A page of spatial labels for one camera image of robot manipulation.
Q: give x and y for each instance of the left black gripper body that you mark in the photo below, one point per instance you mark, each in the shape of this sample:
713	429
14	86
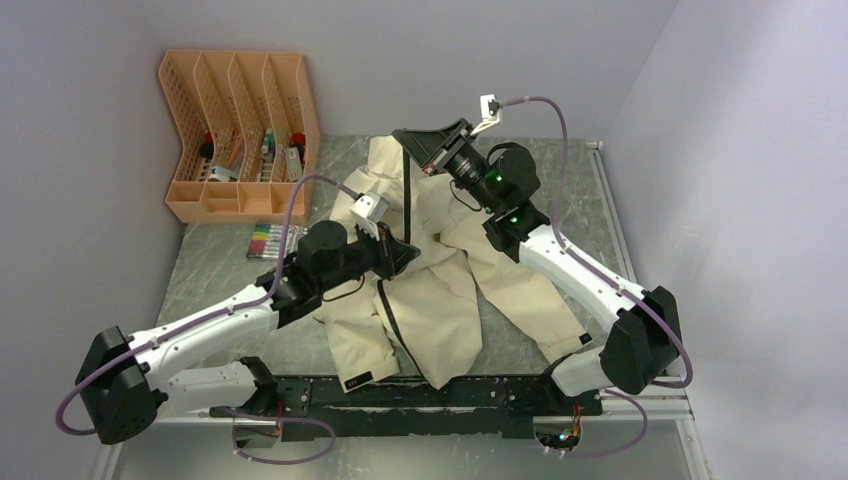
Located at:
372	254

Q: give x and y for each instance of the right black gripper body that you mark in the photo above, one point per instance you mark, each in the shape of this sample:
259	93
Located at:
460	158

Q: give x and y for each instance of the beige zip jacket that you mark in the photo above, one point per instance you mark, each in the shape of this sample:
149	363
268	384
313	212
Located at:
431	309

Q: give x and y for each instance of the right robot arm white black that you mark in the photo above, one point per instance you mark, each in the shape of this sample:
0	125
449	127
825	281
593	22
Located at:
643	335

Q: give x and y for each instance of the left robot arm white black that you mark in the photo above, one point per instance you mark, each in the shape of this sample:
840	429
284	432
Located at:
128	381

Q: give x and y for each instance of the pack of coloured markers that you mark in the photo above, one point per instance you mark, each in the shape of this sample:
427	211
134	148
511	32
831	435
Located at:
266	239

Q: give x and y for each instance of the orange plastic file organizer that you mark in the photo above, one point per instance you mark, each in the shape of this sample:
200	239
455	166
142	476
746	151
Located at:
249	130

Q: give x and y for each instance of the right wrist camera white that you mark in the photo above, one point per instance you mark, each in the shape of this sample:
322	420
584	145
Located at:
491	113

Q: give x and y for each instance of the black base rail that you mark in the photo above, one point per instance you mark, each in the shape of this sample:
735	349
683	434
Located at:
385	425

